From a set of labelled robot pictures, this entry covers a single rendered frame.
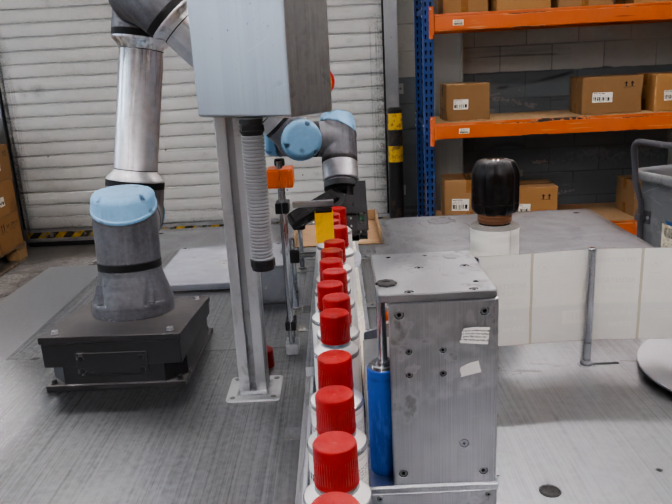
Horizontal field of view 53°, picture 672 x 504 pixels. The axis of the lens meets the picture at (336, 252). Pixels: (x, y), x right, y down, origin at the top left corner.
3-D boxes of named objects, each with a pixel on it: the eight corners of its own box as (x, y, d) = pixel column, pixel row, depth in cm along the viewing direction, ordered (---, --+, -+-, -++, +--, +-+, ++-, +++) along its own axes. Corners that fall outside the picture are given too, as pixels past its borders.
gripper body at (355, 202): (368, 232, 135) (365, 175, 138) (325, 234, 135) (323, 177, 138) (368, 242, 142) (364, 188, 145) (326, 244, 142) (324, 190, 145)
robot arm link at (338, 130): (313, 122, 148) (351, 123, 150) (315, 169, 145) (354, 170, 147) (319, 106, 141) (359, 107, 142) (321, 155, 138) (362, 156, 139)
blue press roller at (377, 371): (404, 511, 70) (400, 365, 66) (373, 512, 70) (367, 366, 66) (401, 491, 73) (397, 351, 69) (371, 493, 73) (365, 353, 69)
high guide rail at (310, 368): (316, 376, 91) (315, 366, 91) (307, 376, 91) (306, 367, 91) (325, 208, 194) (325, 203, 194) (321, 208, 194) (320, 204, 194)
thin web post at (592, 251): (595, 366, 105) (601, 249, 99) (582, 367, 105) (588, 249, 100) (590, 361, 106) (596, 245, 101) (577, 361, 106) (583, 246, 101)
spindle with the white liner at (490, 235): (524, 330, 119) (528, 161, 111) (473, 333, 119) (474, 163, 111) (511, 312, 128) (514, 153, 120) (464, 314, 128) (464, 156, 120)
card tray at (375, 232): (382, 243, 199) (382, 230, 198) (294, 248, 200) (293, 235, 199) (376, 220, 228) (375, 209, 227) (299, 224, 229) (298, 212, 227)
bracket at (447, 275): (497, 297, 62) (498, 287, 62) (377, 303, 62) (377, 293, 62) (469, 256, 75) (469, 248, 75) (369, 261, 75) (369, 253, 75)
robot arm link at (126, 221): (90, 268, 121) (81, 192, 118) (102, 254, 134) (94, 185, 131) (160, 263, 123) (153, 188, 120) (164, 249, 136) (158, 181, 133)
